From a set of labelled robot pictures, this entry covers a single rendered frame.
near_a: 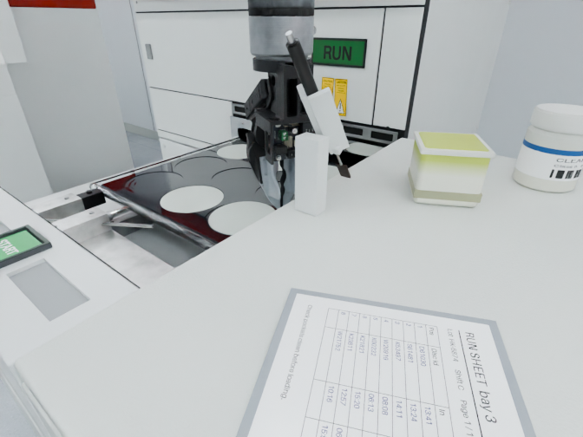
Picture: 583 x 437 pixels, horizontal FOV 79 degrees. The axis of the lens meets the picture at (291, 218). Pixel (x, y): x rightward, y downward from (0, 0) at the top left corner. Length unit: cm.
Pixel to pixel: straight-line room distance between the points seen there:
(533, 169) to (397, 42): 31
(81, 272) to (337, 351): 23
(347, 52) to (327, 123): 37
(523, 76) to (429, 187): 174
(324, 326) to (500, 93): 198
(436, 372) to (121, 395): 18
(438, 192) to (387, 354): 23
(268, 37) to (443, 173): 24
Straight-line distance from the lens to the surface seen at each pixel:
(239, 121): 92
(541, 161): 53
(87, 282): 35
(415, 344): 26
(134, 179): 71
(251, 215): 52
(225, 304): 28
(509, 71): 215
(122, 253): 52
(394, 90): 69
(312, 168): 36
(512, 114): 217
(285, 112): 42
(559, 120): 52
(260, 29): 44
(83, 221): 57
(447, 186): 43
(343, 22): 73
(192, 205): 57
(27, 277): 39
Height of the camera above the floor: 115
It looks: 29 degrees down
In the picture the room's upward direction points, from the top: straight up
